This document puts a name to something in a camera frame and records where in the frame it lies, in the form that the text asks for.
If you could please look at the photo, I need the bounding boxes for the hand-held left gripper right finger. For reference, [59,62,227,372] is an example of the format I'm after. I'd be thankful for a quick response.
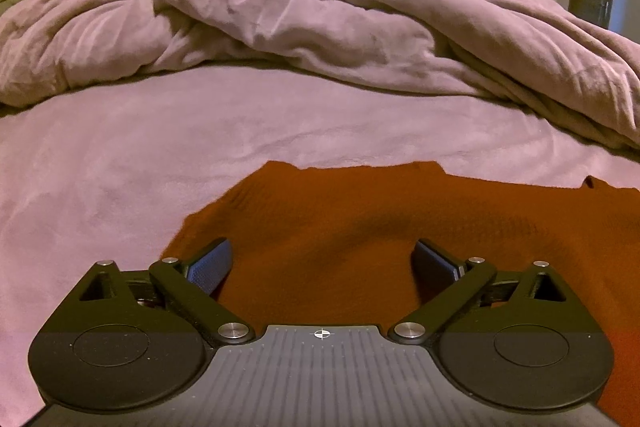
[387,238,593,348]

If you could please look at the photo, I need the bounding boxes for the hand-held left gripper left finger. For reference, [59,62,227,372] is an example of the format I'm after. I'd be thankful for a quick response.
[49,237,256,348]

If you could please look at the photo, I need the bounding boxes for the brown button cardigan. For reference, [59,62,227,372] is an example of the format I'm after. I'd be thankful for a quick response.
[159,160,640,427]

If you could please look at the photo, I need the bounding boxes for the lilac bed sheet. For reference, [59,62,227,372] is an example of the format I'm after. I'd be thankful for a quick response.
[0,66,640,427]

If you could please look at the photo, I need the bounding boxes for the lilac crumpled duvet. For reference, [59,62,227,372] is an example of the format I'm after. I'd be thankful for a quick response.
[0,0,640,152]

